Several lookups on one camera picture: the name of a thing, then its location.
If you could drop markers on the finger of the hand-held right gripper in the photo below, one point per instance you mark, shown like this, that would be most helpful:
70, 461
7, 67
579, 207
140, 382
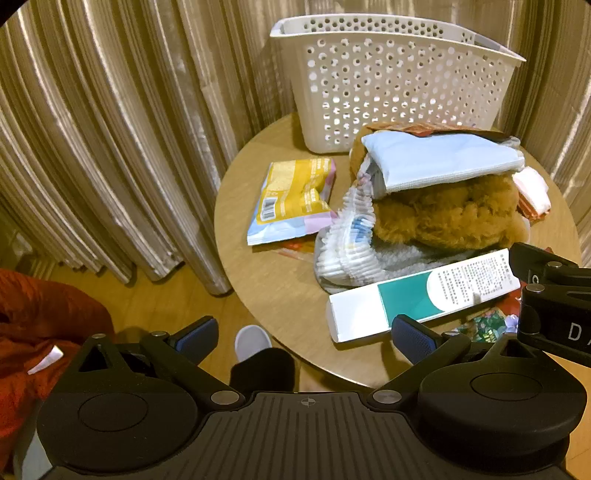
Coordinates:
538, 314
531, 261

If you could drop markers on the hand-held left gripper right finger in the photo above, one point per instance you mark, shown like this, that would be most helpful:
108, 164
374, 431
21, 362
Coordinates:
413, 339

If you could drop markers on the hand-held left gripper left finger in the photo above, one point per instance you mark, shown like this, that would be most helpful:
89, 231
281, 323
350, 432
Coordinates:
198, 336

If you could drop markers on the white and teal carton box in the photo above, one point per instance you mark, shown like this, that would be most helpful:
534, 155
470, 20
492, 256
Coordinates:
397, 302

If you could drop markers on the light blue tissue packet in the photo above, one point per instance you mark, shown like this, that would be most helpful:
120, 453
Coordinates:
434, 161

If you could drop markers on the white perforated plastic basket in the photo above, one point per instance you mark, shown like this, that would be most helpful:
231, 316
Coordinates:
392, 87

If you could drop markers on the colourful crumpled wrapper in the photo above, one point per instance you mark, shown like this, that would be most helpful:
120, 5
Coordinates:
489, 325

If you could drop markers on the white slipper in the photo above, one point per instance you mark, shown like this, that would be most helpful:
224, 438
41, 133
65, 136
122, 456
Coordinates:
251, 339

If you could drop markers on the orange and white packet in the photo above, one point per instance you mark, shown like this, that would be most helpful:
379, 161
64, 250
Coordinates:
533, 189

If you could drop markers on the person's black trouser leg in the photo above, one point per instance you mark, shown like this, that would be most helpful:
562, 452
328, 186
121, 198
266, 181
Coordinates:
263, 374

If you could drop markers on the white fluffy cloth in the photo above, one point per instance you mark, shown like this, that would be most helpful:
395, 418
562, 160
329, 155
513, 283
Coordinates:
415, 261

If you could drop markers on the brown plush toy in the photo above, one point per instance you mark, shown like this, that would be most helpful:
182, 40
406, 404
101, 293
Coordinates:
438, 212

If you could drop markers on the white ruffled diaper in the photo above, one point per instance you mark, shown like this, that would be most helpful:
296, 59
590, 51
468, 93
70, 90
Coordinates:
351, 240

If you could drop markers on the red cloth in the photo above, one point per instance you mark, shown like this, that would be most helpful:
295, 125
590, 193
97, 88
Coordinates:
41, 323

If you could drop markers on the yellow and blue snack packet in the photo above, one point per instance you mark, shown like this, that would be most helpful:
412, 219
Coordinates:
291, 194

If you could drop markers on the beige pleated curtain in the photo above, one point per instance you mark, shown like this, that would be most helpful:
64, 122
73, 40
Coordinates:
115, 138

